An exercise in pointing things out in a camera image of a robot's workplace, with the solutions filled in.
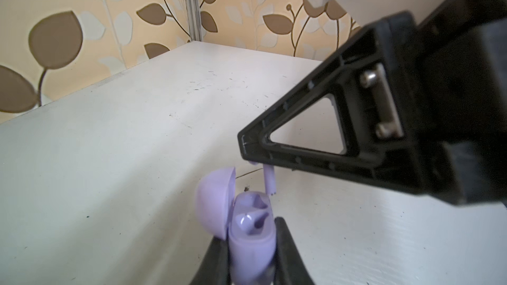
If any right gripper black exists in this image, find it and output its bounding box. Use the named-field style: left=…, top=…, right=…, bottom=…
left=238, top=0, right=506, bottom=205

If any purple earbud charging case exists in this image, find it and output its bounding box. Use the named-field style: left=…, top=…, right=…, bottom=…
left=195, top=167, right=276, bottom=284

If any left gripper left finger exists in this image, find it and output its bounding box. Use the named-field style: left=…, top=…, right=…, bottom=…
left=190, top=237, right=231, bottom=285

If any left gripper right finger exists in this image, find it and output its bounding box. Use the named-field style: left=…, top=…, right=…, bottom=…
left=274, top=217, right=314, bottom=285

